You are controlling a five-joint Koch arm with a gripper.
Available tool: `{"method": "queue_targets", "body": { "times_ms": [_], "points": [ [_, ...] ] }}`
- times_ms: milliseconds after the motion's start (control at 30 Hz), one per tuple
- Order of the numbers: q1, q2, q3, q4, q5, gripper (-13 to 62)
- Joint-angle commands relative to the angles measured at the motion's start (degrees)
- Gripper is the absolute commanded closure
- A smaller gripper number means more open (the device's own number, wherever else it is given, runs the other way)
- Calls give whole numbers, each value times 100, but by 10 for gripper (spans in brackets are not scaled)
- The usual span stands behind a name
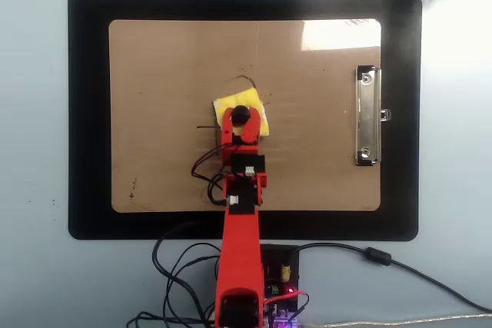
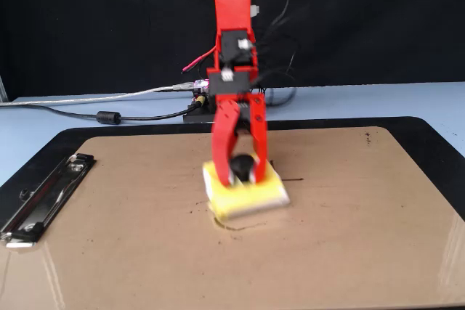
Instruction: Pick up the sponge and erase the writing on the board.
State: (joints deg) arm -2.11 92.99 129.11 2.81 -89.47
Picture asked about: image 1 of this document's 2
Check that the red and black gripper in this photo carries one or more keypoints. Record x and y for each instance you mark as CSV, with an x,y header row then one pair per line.
x,y
246,163

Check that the yellow sponge with black knob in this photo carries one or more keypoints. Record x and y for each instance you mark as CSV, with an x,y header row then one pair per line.
x,y
240,98

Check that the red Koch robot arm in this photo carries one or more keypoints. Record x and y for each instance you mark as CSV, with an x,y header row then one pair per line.
x,y
240,247

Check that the brown clipboard board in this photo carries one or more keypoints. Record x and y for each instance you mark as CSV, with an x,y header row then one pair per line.
x,y
173,74

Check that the black controller circuit board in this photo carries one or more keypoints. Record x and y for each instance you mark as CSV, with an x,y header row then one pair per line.
x,y
282,270

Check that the silver metal clipboard clip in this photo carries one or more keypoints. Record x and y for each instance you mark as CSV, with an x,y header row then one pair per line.
x,y
367,116

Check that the black rectangular desk mat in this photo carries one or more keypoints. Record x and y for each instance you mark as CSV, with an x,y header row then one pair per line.
x,y
88,113

